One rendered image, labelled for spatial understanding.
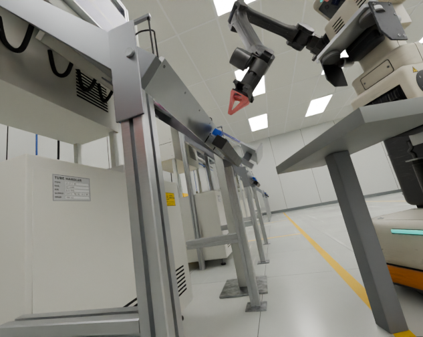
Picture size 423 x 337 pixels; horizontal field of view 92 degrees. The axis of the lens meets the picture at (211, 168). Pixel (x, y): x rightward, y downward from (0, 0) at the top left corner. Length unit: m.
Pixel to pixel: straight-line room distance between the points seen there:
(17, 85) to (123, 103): 0.75
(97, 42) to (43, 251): 0.43
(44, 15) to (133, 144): 0.46
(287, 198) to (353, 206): 7.59
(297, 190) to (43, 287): 8.19
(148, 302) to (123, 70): 0.34
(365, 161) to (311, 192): 2.12
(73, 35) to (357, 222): 0.92
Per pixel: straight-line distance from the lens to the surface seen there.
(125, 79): 0.37
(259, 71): 0.78
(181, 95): 0.52
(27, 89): 1.09
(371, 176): 9.05
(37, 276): 0.55
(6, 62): 1.10
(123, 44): 0.41
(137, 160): 0.31
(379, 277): 0.88
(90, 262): 0.63
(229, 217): 1.25
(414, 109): 0.65
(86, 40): 0.56
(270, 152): 8.60
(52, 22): 0.68
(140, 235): 0.31
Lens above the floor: 0.43
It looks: 12 degrees up
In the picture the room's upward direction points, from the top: 10 degrees counter-clockwise
